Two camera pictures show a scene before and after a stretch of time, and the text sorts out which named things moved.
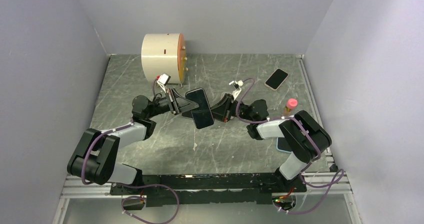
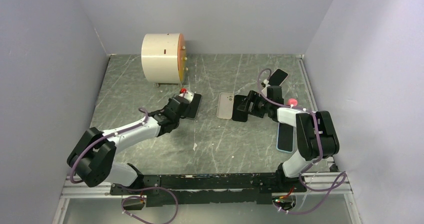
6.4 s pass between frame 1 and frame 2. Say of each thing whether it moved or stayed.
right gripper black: moved
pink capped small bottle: stayed
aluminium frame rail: stayed
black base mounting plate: stayed
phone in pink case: stayed
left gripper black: moved
